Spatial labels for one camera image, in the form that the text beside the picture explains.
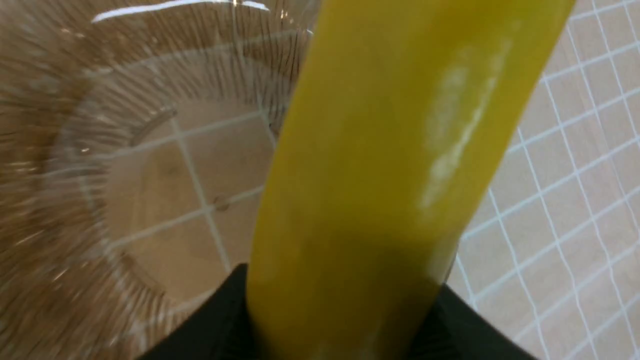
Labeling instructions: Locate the yellow banana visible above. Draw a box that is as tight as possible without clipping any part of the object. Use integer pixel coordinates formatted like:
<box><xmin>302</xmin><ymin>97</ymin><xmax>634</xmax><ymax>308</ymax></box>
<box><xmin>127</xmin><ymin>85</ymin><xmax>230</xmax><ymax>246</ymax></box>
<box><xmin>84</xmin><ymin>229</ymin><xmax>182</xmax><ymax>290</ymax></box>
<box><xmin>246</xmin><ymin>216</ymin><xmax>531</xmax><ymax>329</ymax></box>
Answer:
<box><xmin>246</xmin><ymin>0</ymin><xmax>575</xmax><ymax>360</ymax></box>

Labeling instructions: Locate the clear ribbed glass bowl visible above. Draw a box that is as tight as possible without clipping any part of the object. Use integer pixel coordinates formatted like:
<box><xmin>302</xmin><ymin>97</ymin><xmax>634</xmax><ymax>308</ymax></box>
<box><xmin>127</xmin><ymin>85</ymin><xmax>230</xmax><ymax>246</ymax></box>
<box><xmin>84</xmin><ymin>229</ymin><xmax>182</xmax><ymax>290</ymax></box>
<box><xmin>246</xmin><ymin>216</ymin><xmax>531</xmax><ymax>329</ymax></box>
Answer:
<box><xmin>1</xmin><ymin>0</ymin><xmax>321</xmax><ymax>360</ymax></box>

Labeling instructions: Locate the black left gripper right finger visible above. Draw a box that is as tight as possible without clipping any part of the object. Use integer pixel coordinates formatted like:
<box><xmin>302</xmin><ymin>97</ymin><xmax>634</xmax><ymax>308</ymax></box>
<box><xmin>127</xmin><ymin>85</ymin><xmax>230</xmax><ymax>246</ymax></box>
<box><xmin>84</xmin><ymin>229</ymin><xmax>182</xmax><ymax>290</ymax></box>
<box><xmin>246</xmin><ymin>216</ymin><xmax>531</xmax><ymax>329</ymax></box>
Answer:
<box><xmin>407</xmin><ymin>284</ymin><xmax>535</xmax><ymax>360</ymax></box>

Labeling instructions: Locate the beige checked tablecloth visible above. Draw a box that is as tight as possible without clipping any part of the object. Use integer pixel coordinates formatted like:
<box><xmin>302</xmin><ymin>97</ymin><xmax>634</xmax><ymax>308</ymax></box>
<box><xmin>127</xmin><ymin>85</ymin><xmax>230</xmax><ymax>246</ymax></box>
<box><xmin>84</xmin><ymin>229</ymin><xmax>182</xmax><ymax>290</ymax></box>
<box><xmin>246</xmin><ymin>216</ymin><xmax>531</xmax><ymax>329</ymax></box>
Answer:
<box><xmin>448</xmin><ymin>0</ymin><xmax>640</xmax><ymax>360</ymax></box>

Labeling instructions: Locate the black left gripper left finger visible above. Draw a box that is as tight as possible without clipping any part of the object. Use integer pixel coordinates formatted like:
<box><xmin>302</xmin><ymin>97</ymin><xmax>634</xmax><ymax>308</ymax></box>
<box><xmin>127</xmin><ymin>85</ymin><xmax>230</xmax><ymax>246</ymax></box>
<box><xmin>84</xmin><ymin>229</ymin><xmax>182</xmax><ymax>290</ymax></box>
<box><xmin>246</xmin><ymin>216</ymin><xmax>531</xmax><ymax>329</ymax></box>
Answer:
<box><xmin>139</xmin><ymin>263</ymin><xmax>261</xmax><ymax>360</ymax></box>

